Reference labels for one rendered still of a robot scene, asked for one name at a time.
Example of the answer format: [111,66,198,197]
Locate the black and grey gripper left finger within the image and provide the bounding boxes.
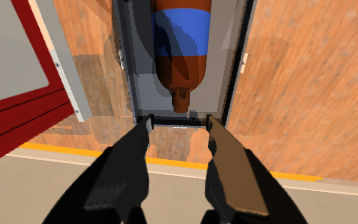
[42,114,154,224]

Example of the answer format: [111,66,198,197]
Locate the black rectangular tray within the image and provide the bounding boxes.
[113,0,258,129]

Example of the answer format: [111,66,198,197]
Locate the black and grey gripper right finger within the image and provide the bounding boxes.
[205,114,308,224]

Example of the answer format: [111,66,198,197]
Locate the red divided crate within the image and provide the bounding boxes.
[0,0,75,158]

